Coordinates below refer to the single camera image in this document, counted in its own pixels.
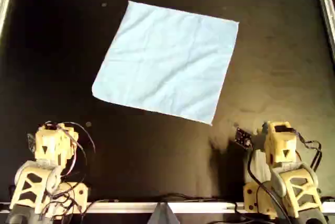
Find right arm thin wires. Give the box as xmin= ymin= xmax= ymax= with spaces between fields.
xmin=295 ymin=129 xmax=323 ymax=175

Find left arm thin wires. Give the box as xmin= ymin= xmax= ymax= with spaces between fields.
xmin=43 ymin=121 xmax=97 ymax=180

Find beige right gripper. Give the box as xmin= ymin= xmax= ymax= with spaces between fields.
xmin=263 ymin=121 xmax=297 ymax=144

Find arm thin wires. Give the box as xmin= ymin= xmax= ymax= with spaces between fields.
xmin=43 ymin=121 xmax=97 ymax=180
xmin=295 ymin=129 xmax=323 ymax=175

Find left base cable bundle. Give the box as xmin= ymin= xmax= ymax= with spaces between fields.
xmin=39 ymin=179 xmax=88 ymax=222

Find aluminium frame rail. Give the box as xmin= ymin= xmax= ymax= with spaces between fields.
xmin=0 ymin=200 xmax=335 ymax=215
xmin=315 ymin=0 xmax=335 ymax=65
xmin=0 ymin=0 xmax=14 ymax=44

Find gray triangular camera stand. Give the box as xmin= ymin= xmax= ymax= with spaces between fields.
xmin=147 ymin=201 xmax=181 ymax=224

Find light blue microfibre cloth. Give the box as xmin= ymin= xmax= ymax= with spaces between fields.
xmin=91 ymin=0 xmax=240 ymax=126

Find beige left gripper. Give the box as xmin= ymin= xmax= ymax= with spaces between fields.
xmin=36 ymin=122 xmax=79 ymax=141

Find gray right camera bracket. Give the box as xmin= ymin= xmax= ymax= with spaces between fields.
xmin=251 ymin=129 xmax=268 ymax=152

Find beige right arm base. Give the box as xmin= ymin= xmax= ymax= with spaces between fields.
xmin=242 ymin=182 xmax=275 ymax=220

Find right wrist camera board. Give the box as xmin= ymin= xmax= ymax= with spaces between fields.
xmin=234 ymin=127 xmax=252 ymax=149

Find thick black camera cable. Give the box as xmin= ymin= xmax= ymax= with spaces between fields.
xmin=245 ymin=144 xmax=293 ymax=224

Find beige left arm base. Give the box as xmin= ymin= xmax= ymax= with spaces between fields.
xmin=53 ymin=182 xmax=89 ymax=221

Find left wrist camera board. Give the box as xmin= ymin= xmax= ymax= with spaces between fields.
xmin=26 ymin=132 xmax=37 ymax=154

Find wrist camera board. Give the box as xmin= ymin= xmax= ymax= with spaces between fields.
xmin=234 ymin=127 xmax=252 ymax=149
xmin=26 ymin=132 xmax=37 ymax=154

